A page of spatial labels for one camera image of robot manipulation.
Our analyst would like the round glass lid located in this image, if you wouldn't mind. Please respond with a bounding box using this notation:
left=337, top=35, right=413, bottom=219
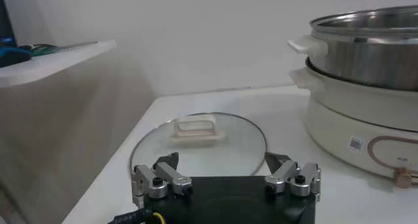
left=129, top=112, right=268, bottom=177

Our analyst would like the cream electric cooker base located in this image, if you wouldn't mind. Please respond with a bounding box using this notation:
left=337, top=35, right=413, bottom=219
left=289, top=67, right=418, bottom=189

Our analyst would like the white side table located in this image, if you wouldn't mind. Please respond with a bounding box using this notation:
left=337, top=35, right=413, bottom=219
left=0, top=39, right=118, bottom=89

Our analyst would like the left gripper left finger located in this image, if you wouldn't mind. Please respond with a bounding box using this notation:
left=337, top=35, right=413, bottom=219
left=131, top=152, right=193, bottom=206

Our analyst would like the dark laptop screen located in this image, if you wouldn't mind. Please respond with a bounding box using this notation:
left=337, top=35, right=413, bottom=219
left=0, top=0, right=17, bottom=48

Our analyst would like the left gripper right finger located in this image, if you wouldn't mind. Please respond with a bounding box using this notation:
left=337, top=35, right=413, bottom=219
left=263, top=152, right=322, bottom=202

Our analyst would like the stainless steel steamer basket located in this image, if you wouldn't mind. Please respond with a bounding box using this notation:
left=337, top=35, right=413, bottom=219
left=287, top=5, right=418, bottom=92

